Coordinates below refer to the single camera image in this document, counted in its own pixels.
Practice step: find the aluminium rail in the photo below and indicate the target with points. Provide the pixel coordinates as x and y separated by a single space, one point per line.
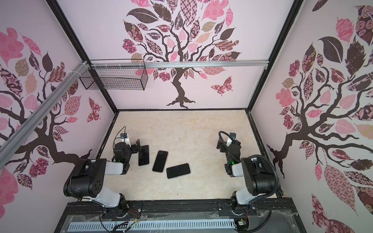
10 147
193 64

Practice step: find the phone in white case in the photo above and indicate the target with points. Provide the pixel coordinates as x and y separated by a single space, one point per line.
143 158

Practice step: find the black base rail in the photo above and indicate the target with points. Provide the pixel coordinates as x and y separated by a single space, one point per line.
278 215

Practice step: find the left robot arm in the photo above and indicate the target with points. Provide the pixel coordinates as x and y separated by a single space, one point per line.
86 181

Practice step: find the back aluminium rail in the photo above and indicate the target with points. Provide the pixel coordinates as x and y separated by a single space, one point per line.
193 64

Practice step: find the light blue phone case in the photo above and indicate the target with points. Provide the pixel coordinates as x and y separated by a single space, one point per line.
178 170

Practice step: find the black wire basket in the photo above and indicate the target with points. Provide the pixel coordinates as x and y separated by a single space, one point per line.
115 74

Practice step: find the white slotted cable duct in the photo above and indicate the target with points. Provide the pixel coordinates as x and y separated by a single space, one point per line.
151 225

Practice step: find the phone in pink case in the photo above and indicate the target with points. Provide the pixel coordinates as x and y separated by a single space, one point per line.
160 161

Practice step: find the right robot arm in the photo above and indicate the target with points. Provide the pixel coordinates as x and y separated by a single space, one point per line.
261 179

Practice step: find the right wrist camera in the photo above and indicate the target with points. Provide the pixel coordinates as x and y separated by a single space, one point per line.
231 138

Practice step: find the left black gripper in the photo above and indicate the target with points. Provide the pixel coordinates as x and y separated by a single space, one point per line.
135 147

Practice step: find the left aluminium rail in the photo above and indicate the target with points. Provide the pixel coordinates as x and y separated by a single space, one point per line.
10 147

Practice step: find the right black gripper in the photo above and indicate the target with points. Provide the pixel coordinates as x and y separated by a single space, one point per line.
223 144

